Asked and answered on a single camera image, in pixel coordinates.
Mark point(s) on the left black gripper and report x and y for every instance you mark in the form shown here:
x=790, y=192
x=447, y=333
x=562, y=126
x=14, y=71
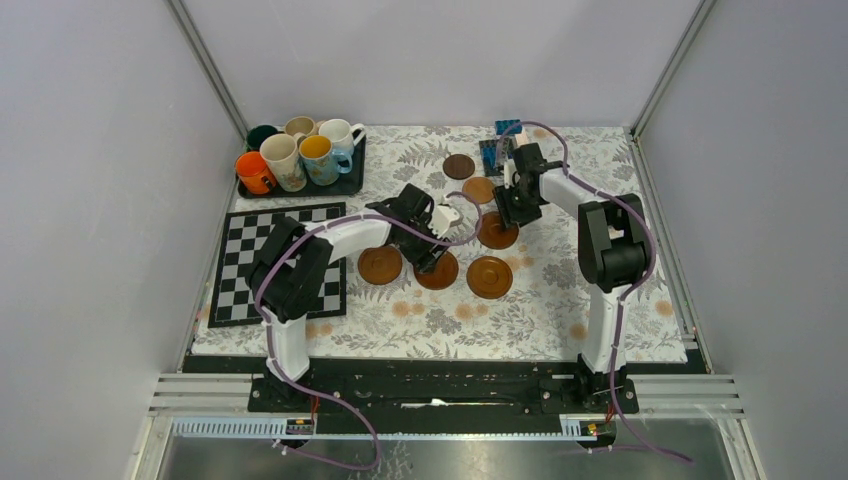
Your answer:
x=424, y=259

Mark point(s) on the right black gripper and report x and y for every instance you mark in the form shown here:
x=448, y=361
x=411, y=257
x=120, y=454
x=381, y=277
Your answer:
x=507, y=213

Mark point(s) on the brown wooden coaster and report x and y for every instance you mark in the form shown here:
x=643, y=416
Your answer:
x=381, y=265
x=443, y=276
x=489, y=277
x=494, y=234

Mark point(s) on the light wooden coaster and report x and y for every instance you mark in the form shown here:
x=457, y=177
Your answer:
x=480, y=189

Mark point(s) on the dark wooden coaster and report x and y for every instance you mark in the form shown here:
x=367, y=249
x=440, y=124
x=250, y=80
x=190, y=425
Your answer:
x=458, y=166

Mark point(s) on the black serving tray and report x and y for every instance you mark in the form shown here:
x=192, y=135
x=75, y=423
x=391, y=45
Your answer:
x=347, y=184

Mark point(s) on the blue mug yellow inside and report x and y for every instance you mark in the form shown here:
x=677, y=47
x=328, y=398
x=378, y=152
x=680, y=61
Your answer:
x=323, y=161

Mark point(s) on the white mug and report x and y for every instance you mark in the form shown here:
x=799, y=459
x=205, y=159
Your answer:
x=342, y=134

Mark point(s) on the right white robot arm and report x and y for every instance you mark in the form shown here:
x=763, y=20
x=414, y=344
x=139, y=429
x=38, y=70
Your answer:
x=615, y=254

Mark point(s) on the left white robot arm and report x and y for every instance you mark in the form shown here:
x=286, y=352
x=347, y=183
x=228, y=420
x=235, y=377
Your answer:
x=286, y=278

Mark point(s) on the floral table cloth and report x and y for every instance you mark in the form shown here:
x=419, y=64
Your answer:
x=545, y=314

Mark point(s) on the white lego brick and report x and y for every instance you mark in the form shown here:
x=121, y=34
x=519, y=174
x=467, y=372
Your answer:
x=521, y=139

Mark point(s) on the blue lego brick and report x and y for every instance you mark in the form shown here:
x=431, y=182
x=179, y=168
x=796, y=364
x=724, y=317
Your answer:
x=508, y=127

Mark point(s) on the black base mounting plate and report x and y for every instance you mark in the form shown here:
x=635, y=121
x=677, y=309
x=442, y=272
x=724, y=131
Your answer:
x=422, y=396

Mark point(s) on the tall cream floral mug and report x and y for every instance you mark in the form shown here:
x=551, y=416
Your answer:
x=281, y=153

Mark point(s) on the beige mug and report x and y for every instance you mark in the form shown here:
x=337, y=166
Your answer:
x=300, y=128

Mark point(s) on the orange mug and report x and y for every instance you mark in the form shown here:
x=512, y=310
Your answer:
x=254, y=173

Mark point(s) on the black white chessboard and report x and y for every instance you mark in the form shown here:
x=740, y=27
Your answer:
x=243, y=236

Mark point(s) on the dark green mug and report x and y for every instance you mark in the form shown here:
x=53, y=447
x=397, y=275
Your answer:
x=257, y=135

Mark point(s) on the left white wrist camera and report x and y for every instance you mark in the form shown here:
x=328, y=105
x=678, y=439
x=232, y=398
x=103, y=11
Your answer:
x=443, y=218

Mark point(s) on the white slotted cable duct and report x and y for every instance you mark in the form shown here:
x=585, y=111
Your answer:
x=284, y=428

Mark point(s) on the aluminium frame rail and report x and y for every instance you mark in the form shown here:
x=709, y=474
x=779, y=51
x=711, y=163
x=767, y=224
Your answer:
x=676, y=396

